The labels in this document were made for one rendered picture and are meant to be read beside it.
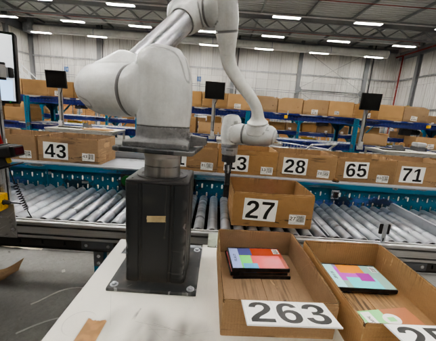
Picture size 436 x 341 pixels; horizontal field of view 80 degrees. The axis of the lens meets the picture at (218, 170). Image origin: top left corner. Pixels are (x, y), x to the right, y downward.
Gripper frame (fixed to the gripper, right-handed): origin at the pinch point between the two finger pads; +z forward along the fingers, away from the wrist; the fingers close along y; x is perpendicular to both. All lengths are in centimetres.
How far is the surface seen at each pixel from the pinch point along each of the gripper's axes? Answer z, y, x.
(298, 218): 5.3, 21.1, 34.7
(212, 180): 0.5, -22.8, -8.2
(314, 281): 4, 72, 24
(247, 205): -0.2, 22.0, 9.5
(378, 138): -11, -455, 357
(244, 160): -13.1, -28.7, 11.5
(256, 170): -6.4, -28.9, 20.2
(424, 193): 0, -23, 129
